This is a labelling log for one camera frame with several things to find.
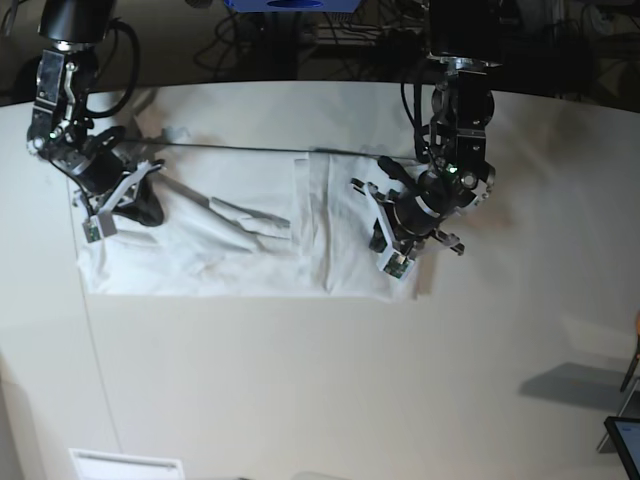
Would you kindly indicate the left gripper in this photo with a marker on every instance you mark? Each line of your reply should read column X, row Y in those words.
column 411, row 220

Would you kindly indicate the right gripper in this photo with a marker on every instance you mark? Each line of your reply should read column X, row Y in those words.
column 101, row 173

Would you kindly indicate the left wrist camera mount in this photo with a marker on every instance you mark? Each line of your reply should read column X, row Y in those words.
column 399, row 259

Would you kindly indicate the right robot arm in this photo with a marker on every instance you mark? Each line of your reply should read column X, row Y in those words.
column 59, row 133

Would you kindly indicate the white T-shirt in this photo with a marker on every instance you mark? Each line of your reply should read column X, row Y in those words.
column 252, row 223

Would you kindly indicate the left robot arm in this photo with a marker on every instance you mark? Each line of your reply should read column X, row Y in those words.
column 463, row 36

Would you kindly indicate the blue box overhead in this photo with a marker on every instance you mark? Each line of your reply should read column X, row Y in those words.
column 332, row 6

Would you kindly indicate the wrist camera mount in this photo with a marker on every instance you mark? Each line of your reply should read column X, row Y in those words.
column 399, row 259
column 100, row 221

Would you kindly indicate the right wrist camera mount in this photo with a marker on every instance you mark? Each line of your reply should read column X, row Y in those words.
column 100, row 221

